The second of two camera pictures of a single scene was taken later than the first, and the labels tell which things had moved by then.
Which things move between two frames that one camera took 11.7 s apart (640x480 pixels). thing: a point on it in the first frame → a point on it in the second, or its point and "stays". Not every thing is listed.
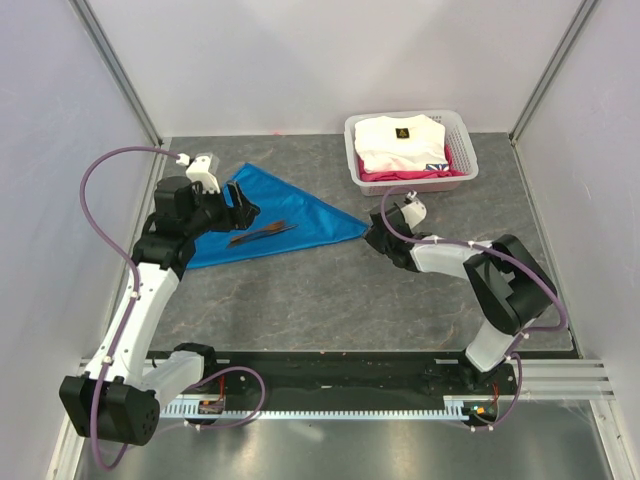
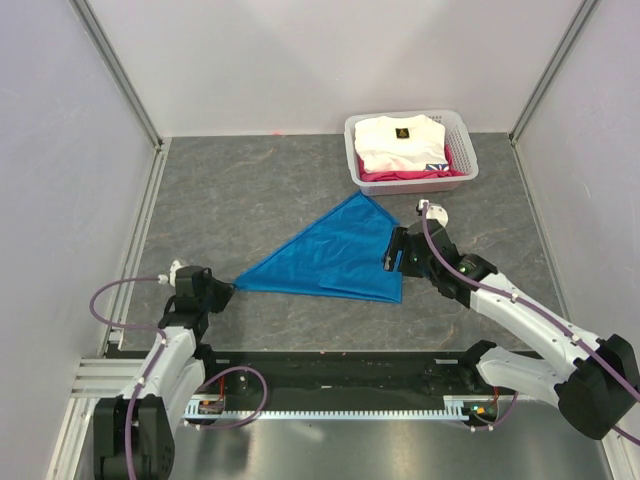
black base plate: x=347 y=377 stays
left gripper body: x=211 y=213 → x=216 y=295
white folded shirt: x=400 y=143 stays
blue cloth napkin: x=288 y=219 → x=346 y=251
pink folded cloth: x=366 y=176 stays
